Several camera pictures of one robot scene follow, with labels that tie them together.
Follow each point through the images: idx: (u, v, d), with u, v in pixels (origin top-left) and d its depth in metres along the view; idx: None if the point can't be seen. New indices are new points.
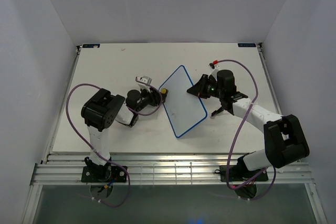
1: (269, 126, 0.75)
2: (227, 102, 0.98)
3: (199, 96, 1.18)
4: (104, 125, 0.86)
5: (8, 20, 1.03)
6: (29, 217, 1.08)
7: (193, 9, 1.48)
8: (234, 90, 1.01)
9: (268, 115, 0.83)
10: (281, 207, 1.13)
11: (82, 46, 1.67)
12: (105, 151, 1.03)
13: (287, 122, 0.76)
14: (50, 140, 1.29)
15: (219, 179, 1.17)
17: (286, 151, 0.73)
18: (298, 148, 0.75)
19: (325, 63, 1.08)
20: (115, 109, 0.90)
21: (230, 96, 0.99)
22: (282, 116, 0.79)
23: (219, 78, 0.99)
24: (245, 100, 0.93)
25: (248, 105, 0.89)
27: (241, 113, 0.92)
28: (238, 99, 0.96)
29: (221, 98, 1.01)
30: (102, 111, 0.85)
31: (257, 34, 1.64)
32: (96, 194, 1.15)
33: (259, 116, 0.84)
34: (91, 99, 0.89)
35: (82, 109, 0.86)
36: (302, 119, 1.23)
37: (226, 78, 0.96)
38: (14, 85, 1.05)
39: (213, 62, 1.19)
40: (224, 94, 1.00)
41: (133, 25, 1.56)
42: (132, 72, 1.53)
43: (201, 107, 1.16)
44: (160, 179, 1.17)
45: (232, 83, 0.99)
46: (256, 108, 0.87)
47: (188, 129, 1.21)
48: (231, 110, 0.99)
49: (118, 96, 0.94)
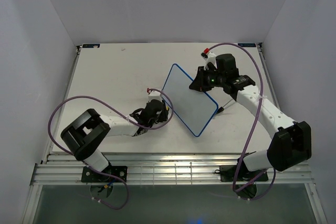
1: (280, 135, 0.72)
2: (230, 85, 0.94)
3: (202, 90, 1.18)
4: (80, 159, 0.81)
5: (8, 20, 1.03)
6: (29, 218, 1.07)
7: (193, 9, 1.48)
8: (237, 73, 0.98)
9: (280, 119, 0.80)
10: (281, 208, 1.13)
11: (82, 46, 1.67)
12: (98, 163, 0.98)
13: (300, 130, 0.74)
14: (50, 140, 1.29)
15: (219, 179, 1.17)
17: (291, 158, 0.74)
18: (303, 153, 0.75)
19: (325, 63, 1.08)
20: (97, 142, 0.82)
21: (233, 80, 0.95)
22: (294, 122, 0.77)
23: (219, 61, 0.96)
24: (255, 89, 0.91)
25: (258, 100, 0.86)
27: (248, 105, 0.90)
28: (242, 84, 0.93)
29: (224, 84, 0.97)
30: (77, 143, 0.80)
31: (257, 34, 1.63)
32: (96, 194, 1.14)
33: (270, 117, 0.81)
34: (71, 124, 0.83)
35: (62, 134, 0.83)
36: (302, 118, 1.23)
37: (226, 60, 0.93)
38: (14, 85, 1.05)
39: (205, 51, 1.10)
40: (227, 77, 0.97)
41: (133, 25, 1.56)
42: (132, 72, 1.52)
43: (210, 102, 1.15)
44: (160, 179, 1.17)
45: (233, 65, 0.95)
46: (266, 106, 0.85)
47: (203, 127, 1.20)
48: (233, 95, 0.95)
49: (103, 125, 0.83)
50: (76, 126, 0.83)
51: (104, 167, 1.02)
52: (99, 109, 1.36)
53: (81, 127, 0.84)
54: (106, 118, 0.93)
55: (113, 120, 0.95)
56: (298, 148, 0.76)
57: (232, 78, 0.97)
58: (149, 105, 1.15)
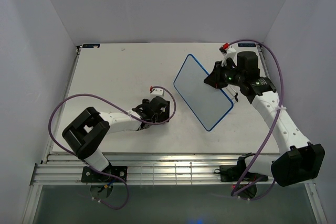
1: (291, 155, 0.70)
2: (248, 86, 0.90)
3: (218, 87, 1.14)
4: (82, 158, 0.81)
5: (8, 20, 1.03)
6: (29, 218, 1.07)
7: (193, 8, 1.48)
8: (257, 75, 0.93)
9: (294, 136, 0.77)
10: (281, 208, 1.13)
11: (82, 46, 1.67)
12: (99, 163, 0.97)
13: (312, 152, 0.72)
14: (50, 140, 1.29)
15: (219, 179, 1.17)
17: (295, 175, 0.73)
18: (308, 174, 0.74)
19: (325, 63, 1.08)
20: (97, 142, 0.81)
21: (252, 81, 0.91)
22: (309, 144, 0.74)
23: (241, 59, 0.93)
24: (275, 97, 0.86)
25: (275, 110, 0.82)
27: (264, 112, 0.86)
28: (262, 86, 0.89)
29: (241, 83, 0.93)
30: (78, 143, 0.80)
31: (257, 34, 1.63)
32: (96, 194, 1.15)
33: (284, 133, 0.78)
34: (71, 124, 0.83)
35: (63, 134, 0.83)
36: (302, 119, 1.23)
37: (248, 59, 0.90)
38: (14, 85, 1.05)
39: (224, 45, 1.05)
40: (245, 77, 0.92)
41: (133, 25, 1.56)
42: (132, 72, 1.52)
43: (225, 99, 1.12)
44: (160, 179, 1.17)
45: (254, 65, 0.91)
46: (283, 120, 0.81)
47: (214, 125, 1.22)
48: (249, 97, 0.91)
49: (102, 124, 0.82)
50: (76, 126, 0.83)
51: (104, 167, 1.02)
52: (98, 109, 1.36)
53: (82, 126, 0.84)
54: (107, 115, 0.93)
55: (114, 118, 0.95)
56: (304, 167, 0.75)
57: (251, 78, 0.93)
58: (154, 100, 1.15)
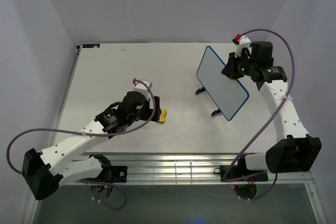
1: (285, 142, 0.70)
2: (259, 72, 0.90)
3: (233, 78, 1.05)
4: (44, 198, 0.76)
5: (8, 20, 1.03)
6: (29, 218, 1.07)
7: (192, 9, 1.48)
8: (270, 64, 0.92)
9: (294, 126, 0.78)
10: (281, 208, 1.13)
11: (82, 46, 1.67)
12: (93, 172, 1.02)
13: (309, 145, 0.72)
14: (50, 140, 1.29)
15: (219, 179, 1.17)
17: (287, 164, 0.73)
18: (300, 165, 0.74)
19: (325, 63, 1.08)
20: (47, 187, 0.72)
21: (265, 68, 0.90)
22: (307, 135, 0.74)
23: (255, 46, 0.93)
24: (284, 86, 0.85)
25: (281, 99, 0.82)
27: (269, 99, 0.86)
28: (273, 73, 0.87)
29: (253, 70, 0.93)
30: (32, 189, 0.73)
31: (257, 34, 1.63)
32: (96, 194, 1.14)
33: (284, 121, 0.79)
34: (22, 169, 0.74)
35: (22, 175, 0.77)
36: (302, 119, 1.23)
37: (262, 44, 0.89)
38: (14, 85, 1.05)
39: (237, 37, 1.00)
40: (258, 64, 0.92)
41: (133, 25, 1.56)
42: (131, 72, 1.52)
43: (242, 90, 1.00)
44: (160, 179, 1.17)
45: (269, 53, 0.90)
46: (286, 109, 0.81)
47: (235, 114, 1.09)
48: (259, 84, 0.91)
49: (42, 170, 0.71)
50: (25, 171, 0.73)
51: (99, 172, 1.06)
52: (98, 109, 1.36)
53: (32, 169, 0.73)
54: (50, 152, 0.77)
55: (60, 152, 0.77)
56: (298, 158, 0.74)
57: (263, 66, 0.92)
58: (125, 100, 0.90)
